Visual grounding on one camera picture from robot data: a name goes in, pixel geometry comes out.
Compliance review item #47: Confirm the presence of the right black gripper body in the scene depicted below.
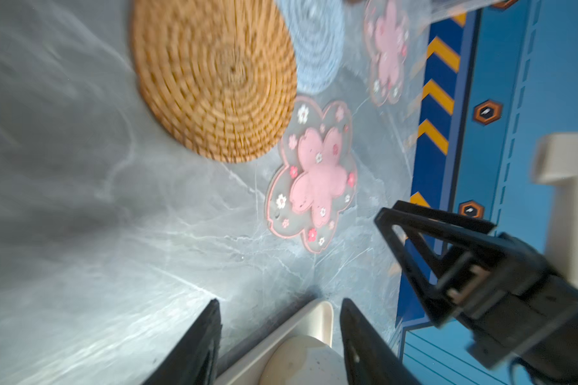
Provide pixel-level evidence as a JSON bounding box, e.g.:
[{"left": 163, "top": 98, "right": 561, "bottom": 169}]
[{"left": 442, "top": 231, "right": 578, "bottom": 384}]

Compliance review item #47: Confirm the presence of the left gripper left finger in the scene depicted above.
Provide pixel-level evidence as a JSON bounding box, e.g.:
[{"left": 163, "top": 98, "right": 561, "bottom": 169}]
[{"left": 143, "top": 299, "right": 222, "bottom": 385}]

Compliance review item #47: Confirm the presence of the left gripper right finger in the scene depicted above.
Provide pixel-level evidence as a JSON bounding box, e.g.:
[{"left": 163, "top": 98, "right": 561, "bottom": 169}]
[{"left": 340, "top": 298, "right": 419, "bottom": 385}]

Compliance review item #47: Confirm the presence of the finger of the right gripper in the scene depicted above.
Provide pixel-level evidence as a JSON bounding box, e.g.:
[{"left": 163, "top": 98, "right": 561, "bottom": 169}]
[
  {"left": 375, "top": 208, "right": 453, "bottom": 327},
  {"left": 393, "top": 201, "right": 496, "bottom": 234}
]

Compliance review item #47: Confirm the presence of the pink flower coaster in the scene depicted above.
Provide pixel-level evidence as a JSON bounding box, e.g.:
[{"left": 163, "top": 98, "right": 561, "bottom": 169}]
[
  {"left": 363, "top": 0, "right": 409, "bottom": 107},
  {"left": 266, "top": 96, "right": 358, "bottom": 253}
]

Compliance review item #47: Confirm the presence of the blue woven round coaster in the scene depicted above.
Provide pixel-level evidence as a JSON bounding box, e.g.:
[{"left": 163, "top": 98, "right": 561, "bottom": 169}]
[{"left": 276, "top": 0, "right": 345, "bottom": 95}]

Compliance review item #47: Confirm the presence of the woven rattan round coaster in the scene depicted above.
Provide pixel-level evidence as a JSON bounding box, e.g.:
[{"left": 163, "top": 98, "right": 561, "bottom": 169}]
[{"left": 130, "top": 1, "right": 297, "bottom": 163}]

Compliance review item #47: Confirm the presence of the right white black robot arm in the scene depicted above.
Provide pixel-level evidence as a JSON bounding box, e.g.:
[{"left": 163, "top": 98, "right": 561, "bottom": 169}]
[{"left": 375, "top": 133, "right": 578, "bottom": 384}]

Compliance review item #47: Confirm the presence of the beige rectangular serving tray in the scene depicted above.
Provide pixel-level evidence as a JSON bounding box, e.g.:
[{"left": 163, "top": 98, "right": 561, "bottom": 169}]
[{"left": 215, "top": 299, "right": 334, "bottom": 385}]

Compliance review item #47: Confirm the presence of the cream white mug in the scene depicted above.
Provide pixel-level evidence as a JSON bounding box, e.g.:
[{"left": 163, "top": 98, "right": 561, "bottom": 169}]
[{"left": 259, "top": 336, "right": 348, "bottom": 385}]

